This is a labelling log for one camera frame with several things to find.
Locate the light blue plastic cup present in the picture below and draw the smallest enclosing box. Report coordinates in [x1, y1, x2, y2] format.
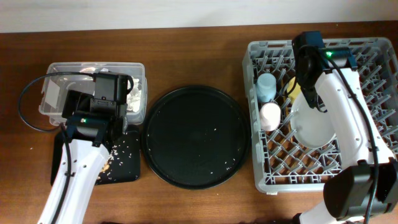
[256, 73, 276, 103]

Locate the yellow bowl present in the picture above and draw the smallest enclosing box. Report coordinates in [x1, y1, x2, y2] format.
[285, 77, 301, 103]

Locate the white tissue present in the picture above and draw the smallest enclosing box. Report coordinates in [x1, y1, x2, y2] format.
[127, 78, 142, 112]

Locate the clear plastic waste bin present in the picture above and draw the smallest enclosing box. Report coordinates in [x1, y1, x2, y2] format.
[39, 62, 147, 126]

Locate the black rectangular tray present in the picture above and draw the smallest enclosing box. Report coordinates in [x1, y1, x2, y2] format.
[50, 124, 141, 187]

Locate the grey round plate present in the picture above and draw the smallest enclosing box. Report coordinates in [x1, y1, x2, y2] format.
[290, 93, 336, 149]

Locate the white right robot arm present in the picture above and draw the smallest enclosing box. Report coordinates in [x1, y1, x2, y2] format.
[293, 44, 397, 223]

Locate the grey dishwasher rack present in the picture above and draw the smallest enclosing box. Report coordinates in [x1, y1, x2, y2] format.
[242, 37, 397, 195]

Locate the pink plastic cup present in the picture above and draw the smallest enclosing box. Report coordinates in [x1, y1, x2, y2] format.
[259, 102, 281, 131]

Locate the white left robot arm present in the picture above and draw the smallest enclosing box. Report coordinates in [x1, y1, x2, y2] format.
[39, 90, 127, 223]

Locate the black round tray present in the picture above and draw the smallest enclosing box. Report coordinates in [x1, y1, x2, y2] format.
[141, 85, 251, 190]

